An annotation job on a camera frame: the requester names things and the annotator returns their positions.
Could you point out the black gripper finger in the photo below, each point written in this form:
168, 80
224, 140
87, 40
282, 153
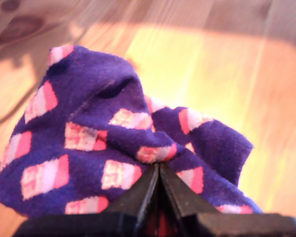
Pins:
182, 197
138, 197

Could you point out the purple pink patterned sock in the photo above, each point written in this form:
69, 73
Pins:
88, 86

